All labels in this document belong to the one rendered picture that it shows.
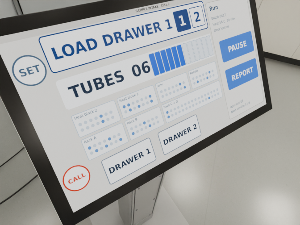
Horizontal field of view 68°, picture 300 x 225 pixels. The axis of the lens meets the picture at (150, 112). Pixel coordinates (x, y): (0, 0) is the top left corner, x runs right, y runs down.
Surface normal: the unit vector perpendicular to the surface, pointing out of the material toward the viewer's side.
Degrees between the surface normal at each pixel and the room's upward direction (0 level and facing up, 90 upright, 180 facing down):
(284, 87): 0
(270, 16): 90
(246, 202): 0
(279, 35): 90
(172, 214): 5
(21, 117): 50
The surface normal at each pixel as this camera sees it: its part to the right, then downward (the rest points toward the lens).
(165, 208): 0.15, -0.68
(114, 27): 0.47, 0.10
